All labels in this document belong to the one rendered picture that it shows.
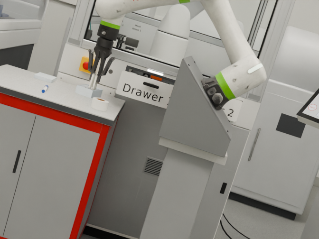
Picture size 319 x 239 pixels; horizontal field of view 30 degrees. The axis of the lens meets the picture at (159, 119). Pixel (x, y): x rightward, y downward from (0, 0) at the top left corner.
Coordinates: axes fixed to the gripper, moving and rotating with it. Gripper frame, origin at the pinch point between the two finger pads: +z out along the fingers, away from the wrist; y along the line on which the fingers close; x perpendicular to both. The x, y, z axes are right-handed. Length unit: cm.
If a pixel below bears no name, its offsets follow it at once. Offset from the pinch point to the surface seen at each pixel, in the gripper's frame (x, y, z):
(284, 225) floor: 193, 104, 84
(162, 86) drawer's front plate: 5.1, 30.5, -7.4
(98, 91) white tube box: 5.2, 1.3, 4.5
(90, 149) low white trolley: -30.2, 18.5, 22.5
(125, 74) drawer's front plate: 0.4, 13.5, -7.8
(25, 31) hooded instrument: 61, -73, -6
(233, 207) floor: 187, 64, 84
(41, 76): 0.9, -26.8, 6.0
